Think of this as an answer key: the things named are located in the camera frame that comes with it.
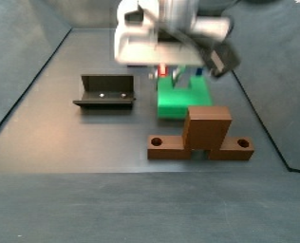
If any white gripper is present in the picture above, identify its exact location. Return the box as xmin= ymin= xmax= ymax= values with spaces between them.
xmin=113 ymin=0 xmax=233 ymax=88

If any green U-shaped block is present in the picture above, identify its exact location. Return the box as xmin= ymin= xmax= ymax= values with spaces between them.
xmin=159 ymin=76 xmax=213 ymax=119

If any red cylindrical peg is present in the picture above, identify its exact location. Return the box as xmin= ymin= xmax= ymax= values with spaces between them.
xmin=159 ymin=64 xmax=168 ymax=77

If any blue cylindrical peg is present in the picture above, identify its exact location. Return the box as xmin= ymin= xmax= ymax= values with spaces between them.
xmin=196 ymin=66 xmax=205 ymax=76

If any brown T-shaped block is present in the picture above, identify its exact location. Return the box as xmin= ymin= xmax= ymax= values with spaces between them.
xmin=148 ymin=106 xmax=255 ymax=160

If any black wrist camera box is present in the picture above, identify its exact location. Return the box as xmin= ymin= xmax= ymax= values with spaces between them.
xmin=199 ymin=42 xmax=240 ymax=78

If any black angle bracket fixture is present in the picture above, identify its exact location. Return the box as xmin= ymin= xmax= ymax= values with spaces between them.
xmin=73 ymin=74 xmax=137 ymax=107

